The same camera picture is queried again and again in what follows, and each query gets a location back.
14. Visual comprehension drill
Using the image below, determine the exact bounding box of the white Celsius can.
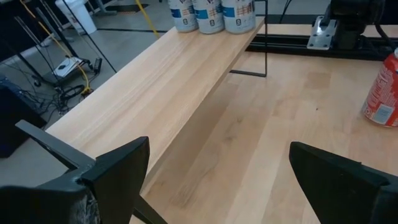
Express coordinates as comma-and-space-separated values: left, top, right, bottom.
191, 0, 225, 35
167, 0, 199, 34
221, 0, 257, 34

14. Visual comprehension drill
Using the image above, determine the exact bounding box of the black equipment box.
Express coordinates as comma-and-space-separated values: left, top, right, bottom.
0, 74, 47, 158

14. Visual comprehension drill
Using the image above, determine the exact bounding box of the grey floor device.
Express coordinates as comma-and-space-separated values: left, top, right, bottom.
51, 55, 83, 78

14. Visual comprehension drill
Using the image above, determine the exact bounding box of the black power brick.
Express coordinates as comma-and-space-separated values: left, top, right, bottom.
93, 57, 103, 75

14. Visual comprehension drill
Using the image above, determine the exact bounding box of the white plastic bucket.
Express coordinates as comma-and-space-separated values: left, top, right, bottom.
55, 0, 98, 35

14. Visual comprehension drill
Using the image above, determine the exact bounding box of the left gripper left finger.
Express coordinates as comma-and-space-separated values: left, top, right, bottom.
0, 136, 151, 224

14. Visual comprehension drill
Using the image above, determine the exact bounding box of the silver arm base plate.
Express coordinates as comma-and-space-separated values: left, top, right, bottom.
307, 15, 338, 50

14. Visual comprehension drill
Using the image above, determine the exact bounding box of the red Fanta strawberry can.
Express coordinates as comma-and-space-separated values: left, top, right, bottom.
361, 47, 398, 128

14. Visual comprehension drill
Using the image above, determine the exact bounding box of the wooden shelf black frame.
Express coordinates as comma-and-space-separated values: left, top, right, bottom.
14, 0, 269, 224

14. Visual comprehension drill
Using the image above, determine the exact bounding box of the black cable tangle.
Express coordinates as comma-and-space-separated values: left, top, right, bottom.
29, 83, 94, 116

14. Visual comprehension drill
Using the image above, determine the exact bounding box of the yellow cable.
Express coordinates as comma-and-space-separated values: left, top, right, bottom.
19, 0, 93, 96
134, 0, 161, 40

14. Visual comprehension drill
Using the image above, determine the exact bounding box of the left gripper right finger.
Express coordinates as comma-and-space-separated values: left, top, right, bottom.
289, 141, 398, 224

